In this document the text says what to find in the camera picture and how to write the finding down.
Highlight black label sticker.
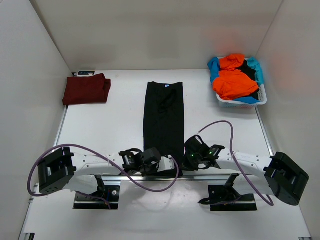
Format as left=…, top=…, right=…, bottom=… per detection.
left=77, top=70, right=95, bottom=76

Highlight blue t shirt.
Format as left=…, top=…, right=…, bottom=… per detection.
left=206, top=56, right=266, bottom=105

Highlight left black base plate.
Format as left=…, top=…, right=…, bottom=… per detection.
left=73, top=181, right=121, bottom=210

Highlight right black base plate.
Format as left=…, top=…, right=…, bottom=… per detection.
left=198, top=184, right=258, bottom=212

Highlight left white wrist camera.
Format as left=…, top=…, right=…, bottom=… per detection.
left=157, top=155, right=176, bottom=172

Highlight black t shirt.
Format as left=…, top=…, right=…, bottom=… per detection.
left=143, top=82, right=185, bottom=166
left=237, top=60, right=260, bottom=101

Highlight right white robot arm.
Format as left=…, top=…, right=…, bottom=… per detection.
left=184, top=135, right=310, bottom=206

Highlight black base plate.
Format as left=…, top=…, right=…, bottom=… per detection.
left=198, top=184, right=258, bottom=212
left=73, top=181, right=121, bottom=210

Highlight white plastic laundry basket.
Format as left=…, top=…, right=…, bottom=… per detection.
left=212, top=57, right=268, bottom=111

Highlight dark red t shirt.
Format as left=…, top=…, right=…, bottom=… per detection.
left=62, top=73, right=111, bottom=106

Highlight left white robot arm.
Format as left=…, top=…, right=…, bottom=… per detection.
left=37, top=147, right=173, bottom=200

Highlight orange t shirt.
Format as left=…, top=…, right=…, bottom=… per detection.
left=207, top=53, right=260, bottom=103

